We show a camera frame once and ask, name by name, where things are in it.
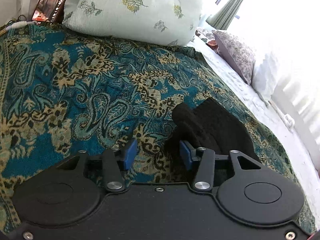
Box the white pillow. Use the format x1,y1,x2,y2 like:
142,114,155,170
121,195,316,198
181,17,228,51
251,52,285,104

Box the grey-green left curtain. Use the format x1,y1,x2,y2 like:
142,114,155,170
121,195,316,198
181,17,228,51
206,0,243,30

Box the printed picture book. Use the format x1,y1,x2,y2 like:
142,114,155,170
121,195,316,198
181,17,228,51
31,0,65,23

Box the white bed sheet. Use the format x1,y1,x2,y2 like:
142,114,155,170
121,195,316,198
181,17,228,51
186,21,320,178

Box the teal paisley bedspread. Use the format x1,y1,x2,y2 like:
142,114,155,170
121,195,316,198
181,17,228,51
0,21,317,234

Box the purple floral pillow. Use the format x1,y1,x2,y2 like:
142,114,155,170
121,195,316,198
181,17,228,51
213,30,255,85

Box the black pants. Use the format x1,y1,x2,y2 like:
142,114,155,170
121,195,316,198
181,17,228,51
164,96,262,181

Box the white floral duvet bundle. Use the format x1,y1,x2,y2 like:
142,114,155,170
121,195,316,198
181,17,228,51
62,0,203,46

